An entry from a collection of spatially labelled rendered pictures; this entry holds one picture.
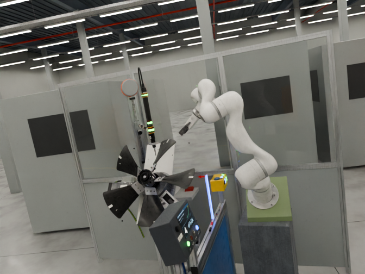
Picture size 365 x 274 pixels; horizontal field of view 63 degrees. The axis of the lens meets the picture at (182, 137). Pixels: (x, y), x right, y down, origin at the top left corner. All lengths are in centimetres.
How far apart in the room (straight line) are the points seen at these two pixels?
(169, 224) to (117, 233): 223
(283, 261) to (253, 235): 22
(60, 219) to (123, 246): 156
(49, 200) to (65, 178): 45
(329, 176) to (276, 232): 103
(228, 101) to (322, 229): 179
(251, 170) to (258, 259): 65
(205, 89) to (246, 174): 49
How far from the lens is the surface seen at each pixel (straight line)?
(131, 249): 354
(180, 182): 209
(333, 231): 300
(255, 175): 159
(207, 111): 149
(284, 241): 194
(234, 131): 153
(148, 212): 213
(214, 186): 234
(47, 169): 468
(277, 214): 194
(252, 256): 203
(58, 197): 473
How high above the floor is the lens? 180
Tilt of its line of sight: 9 degrees down
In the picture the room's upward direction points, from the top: 9 degrees counter-clockwise
